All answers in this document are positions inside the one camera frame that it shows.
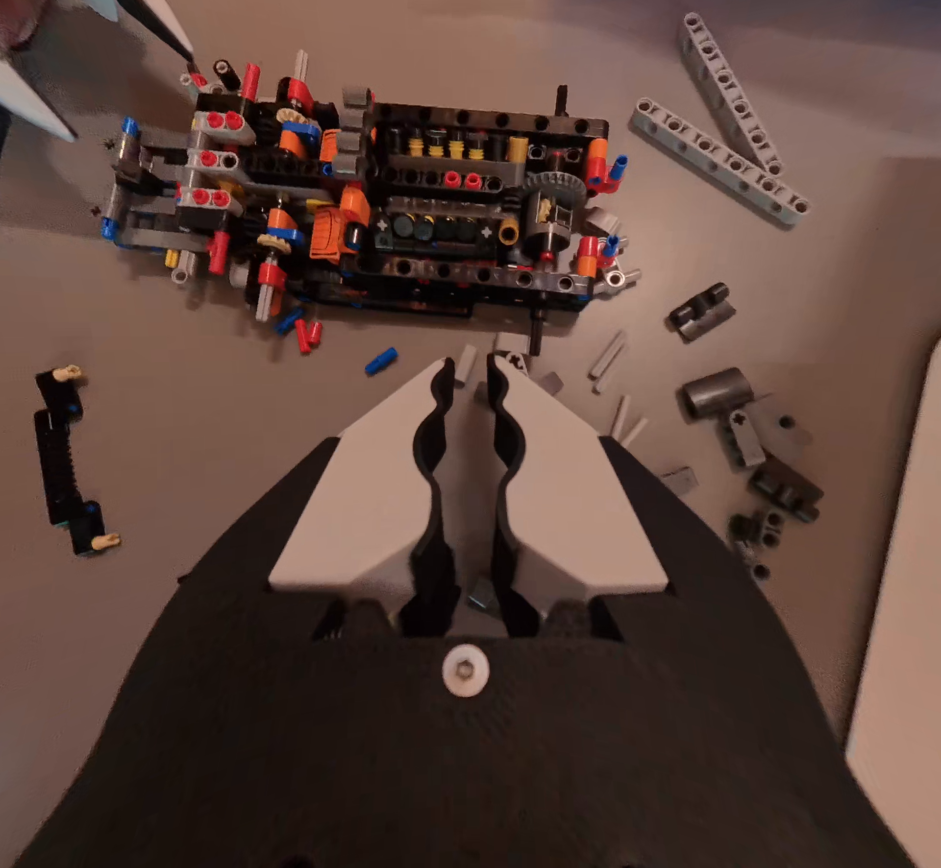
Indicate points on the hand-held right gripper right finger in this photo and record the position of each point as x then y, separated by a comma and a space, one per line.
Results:
581, 515

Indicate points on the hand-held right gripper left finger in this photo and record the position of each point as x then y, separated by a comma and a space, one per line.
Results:
345, 515

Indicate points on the light grey lego connector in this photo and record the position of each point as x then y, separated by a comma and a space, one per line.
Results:
517, 362

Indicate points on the lego car chassis model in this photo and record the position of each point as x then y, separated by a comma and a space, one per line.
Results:
470, 273

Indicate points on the black lego gear rack assembly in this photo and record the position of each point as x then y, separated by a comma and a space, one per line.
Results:
59, 467

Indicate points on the grey lego axle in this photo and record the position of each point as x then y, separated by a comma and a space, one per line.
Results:
601, 383
607, 354
634, 431
467, 366
620, 416

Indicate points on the small grey lego piece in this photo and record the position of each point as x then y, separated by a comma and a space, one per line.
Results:
678, 480
552, 384

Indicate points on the small blue-grey lego piece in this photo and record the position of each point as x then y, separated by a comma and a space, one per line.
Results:
481, 595

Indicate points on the blue lego pin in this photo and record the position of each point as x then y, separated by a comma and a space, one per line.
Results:
382, 361
288, 322

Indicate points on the small dark lego connector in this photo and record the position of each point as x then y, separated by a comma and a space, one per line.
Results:
757, 526

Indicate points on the grey cross-hole lego connector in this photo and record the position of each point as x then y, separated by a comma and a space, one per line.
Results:
742, 438

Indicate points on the red lego pin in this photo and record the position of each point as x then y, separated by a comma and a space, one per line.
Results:
302, 337
316, 334

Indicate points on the dark grey lego cylinder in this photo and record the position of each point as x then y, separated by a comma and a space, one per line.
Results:
717, 393

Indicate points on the small dark lego pin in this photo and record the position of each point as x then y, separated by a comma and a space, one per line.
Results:
761, 572

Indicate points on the dark grey lego connector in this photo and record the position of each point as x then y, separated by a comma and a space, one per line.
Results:
786, 489

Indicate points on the light grey lego plate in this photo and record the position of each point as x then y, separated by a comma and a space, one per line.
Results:
788, 434

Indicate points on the black lego connector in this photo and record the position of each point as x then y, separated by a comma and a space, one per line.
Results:
702, 311

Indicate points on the light grey lego beam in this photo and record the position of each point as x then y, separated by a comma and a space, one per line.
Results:
717, 159
724, 82

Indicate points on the white monitor stand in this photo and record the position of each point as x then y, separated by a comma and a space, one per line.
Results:
904, 625

